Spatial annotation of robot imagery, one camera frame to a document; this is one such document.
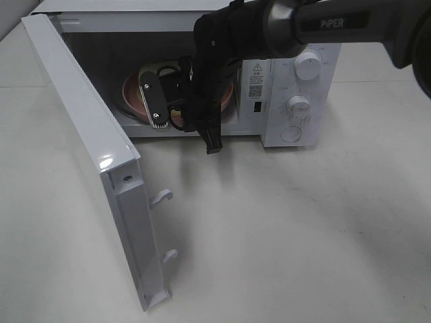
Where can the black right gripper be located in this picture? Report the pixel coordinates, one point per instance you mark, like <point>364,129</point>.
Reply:
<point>204,84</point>

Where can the round white door button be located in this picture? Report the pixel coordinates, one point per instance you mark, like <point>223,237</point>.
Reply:
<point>291,134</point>

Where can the pink round plate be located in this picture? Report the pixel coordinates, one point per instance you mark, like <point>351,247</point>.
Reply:
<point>134,103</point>

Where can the white timer knob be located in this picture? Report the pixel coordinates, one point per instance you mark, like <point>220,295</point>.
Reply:
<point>298,107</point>

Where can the white microwave door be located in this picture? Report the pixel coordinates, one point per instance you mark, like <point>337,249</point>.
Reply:
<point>115,160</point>

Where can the white bread sandwich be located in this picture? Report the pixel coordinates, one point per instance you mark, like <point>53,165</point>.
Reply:
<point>174,90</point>

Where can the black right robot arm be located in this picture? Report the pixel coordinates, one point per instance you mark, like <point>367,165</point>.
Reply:
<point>281,29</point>

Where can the white warning label sticker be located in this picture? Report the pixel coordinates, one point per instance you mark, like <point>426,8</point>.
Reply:
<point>257,74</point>

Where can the white microwave oven body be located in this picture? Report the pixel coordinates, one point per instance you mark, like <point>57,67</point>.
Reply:
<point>102,57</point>

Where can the upper white power knob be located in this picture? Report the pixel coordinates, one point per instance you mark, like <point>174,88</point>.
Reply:
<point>308,65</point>

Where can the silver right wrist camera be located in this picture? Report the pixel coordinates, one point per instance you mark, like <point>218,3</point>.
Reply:
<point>153,93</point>

